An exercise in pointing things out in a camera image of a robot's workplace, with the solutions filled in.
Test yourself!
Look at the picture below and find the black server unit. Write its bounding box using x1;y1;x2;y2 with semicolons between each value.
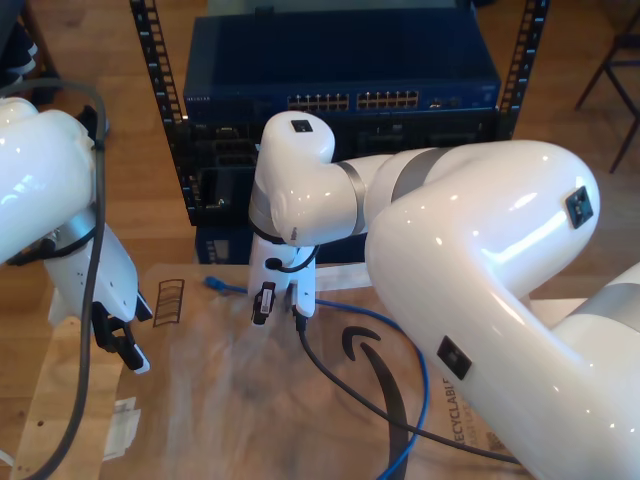
169;112;501;169

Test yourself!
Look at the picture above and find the blue network cable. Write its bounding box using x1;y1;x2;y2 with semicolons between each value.
203;276;431;480

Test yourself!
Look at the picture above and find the black rack frame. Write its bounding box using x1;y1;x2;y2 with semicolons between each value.
128;0;551;229

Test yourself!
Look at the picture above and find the blue network switch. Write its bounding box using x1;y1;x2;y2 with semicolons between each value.
182;14;503;121

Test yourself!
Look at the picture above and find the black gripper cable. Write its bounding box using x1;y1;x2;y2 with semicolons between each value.
5;233;99;267
263;243;321;275

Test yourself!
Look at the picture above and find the long white tape strip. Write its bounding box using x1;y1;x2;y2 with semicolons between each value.
314;264;374;292

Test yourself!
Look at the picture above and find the black camera cable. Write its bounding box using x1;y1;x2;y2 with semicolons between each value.
293;302;524;466

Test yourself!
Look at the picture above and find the white paper label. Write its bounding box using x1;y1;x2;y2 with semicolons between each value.
102;397;142;460

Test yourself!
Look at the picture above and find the dark metal chair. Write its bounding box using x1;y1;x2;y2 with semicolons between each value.
574;32;640;174

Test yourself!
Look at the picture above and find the thick grey cable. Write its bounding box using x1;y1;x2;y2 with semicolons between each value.
0;78;110;480

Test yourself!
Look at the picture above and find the black chassis blue panel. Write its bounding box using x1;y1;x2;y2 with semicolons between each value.
188;164;257;227

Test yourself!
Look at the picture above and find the brown packing paper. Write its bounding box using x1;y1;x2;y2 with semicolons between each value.
99;262;551;480

